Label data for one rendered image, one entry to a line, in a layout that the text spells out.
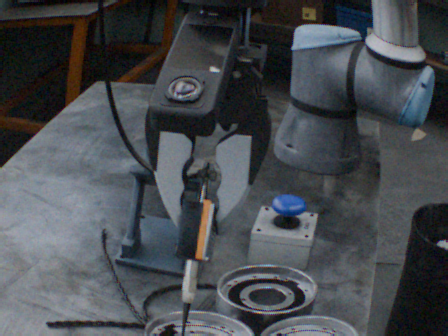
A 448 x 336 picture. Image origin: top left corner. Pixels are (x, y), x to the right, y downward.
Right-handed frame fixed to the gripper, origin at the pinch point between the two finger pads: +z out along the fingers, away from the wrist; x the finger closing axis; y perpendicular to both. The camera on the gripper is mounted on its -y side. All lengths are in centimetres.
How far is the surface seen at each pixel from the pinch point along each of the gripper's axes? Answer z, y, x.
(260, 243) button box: 11.8, 19.4, -4.1
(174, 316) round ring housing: 11.5, 0.3, 1.9
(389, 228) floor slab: 95, 196, -48
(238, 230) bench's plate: 15.0, 28.1, -0.7
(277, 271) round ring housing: 11.6, 12.9, -6.7
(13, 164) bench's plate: 15, 36, 38
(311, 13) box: 37, 351, -3
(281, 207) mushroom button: 7.9, 21.1, -5.7
